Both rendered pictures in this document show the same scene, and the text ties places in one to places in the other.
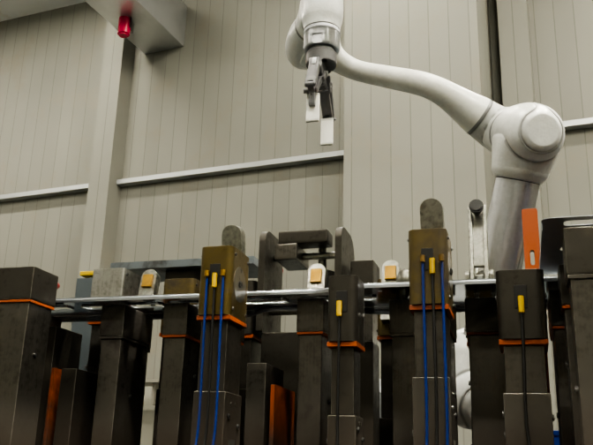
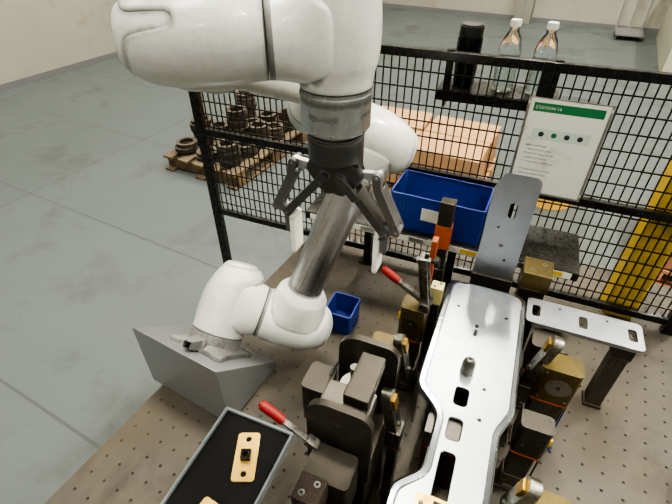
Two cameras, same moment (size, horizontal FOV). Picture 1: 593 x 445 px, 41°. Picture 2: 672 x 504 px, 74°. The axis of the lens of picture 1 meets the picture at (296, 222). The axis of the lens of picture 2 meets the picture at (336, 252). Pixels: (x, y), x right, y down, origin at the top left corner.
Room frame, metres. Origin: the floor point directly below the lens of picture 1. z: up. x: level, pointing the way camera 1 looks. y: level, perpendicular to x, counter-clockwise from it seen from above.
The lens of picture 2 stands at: (1.63, 0.50, 1.90)
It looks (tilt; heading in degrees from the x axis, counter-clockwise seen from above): 38 degrees down; 276
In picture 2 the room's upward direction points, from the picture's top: straight up
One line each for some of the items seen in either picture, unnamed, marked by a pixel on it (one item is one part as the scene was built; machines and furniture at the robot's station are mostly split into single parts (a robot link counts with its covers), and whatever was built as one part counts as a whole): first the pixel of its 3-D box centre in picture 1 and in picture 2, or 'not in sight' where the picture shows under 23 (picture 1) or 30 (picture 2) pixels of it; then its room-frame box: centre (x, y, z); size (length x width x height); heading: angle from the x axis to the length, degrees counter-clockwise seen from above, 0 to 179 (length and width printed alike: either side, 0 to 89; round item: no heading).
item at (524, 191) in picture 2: not in sight; (505, 229); (1.27, -0.57, 1.17); 0.12 x 0.01 x 0.34; 164
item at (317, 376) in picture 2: not in sight; (315, 422); (1.75, -0.09, 0.89); 0.09 x 0.08 x 0.38; 164
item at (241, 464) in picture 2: not in sight; (245, 455); (1.82, 0.14, 1.17); 0.08 x 0.04 x 0.01; 96
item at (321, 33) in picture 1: (321, 42); (336, 109); (1.69, -0.05, 1.69); 0.09 x 0.09 x 0.06
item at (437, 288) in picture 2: not in sight; (429, 329); (1.45, -0.43, 0.88); 0.04 x 0.04 x 0.37; 74
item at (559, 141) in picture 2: not in sight; (555, 150); (1.10, -0.82, 1.30); 0.23 x 0.02 x 0.31; 164
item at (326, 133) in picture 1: (326, 131); (296, 230); (1.76, -0.07, 1.48); 0.03 x 0.01 x 0.07; 74
